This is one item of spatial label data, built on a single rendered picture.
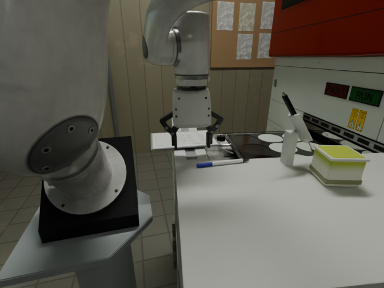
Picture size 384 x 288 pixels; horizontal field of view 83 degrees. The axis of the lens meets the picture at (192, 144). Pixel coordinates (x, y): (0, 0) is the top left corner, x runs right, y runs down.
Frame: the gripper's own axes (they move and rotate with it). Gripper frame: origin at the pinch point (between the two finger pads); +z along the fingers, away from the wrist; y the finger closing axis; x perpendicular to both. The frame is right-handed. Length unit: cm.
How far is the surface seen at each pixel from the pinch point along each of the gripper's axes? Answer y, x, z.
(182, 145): 2.4, -5.0, 2.3
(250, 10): -96, -240, -77
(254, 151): -24.1, -13.7, 9.5
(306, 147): -45.1, -15.7, 9.5
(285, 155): -22.4, 9.3, 0.4
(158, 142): 9.9, -8.7, 2.2
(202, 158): -2.6, 2.4, 3.3
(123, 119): 65, -218, 49
